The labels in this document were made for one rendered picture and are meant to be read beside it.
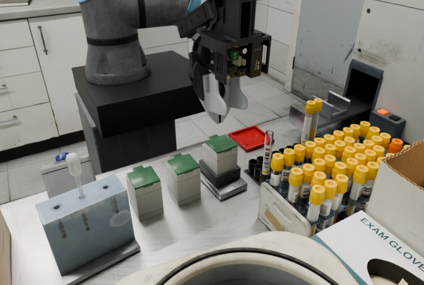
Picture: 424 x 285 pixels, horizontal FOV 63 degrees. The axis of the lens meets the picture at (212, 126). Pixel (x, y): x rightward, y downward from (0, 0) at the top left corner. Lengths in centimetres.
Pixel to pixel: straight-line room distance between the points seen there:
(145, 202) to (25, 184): 170
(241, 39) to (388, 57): 41
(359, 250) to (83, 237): 33
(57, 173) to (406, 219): 46
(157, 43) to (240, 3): 255
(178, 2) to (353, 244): 59
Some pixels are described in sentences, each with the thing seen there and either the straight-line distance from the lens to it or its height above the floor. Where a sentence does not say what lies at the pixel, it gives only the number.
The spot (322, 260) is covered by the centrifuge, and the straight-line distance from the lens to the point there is 37.
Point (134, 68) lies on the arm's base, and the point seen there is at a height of 98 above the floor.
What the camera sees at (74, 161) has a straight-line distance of 42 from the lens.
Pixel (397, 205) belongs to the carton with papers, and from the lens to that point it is 46.
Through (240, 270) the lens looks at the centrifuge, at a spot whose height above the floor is 98.
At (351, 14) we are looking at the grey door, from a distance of 247.
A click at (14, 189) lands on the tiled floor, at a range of 219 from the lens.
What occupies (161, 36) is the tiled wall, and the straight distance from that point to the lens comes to 295.
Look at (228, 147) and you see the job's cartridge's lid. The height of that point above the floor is 96.
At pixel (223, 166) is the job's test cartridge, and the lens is 56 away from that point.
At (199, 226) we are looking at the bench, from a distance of 53.
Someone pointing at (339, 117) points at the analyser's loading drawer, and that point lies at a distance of 75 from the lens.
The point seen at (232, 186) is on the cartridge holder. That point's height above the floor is 89.
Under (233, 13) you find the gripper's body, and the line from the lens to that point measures 42.
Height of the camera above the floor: 127
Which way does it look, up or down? 31 degrees down
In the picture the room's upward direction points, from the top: straight up
